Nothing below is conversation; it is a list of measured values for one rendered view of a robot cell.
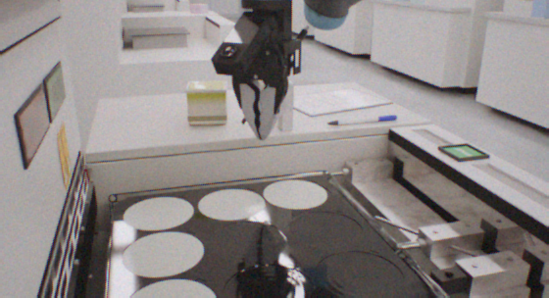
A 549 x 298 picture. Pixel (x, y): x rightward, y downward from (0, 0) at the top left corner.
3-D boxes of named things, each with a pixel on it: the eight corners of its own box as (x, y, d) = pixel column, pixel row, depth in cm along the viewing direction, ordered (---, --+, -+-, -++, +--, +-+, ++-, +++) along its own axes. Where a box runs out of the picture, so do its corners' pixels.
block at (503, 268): (470, 297, 53) (474, 275, 52) (451, 279, 56) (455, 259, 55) (525, 284, 55) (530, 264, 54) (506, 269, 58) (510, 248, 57)
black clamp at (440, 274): (438, 297, 53) (442, 278, 52) (427, 286, 55) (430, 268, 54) (465, 292, 54) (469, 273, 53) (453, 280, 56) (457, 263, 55)
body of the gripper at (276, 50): (302, 76, 74) (304, -3, 70) (276, 88, 67) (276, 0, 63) (261, 72, 78) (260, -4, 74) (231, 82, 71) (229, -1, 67)
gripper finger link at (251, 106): (275, 131, 78) (275, 75, 75) (257, 141, 73) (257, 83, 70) (260, 128, 79) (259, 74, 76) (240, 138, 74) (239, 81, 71)
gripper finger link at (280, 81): (288, 114, 70) (289, 55, 67) (283, 116, 69) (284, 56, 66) (261, 109, 73) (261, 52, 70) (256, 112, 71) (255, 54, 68)
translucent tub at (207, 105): (186, 126, 85) (184, 89, 83) (190, 115, 92) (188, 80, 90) (227, 125, 85) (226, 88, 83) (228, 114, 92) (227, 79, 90)
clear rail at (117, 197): (108, 205, 73) (107, 196, 72) (109, 201, 74) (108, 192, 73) (330, 178, 82) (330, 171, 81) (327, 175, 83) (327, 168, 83)
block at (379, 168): (351, 182, 82) (352, 167, 81) (343, 174, 85) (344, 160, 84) (392, 177, 84) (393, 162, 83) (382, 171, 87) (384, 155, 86)
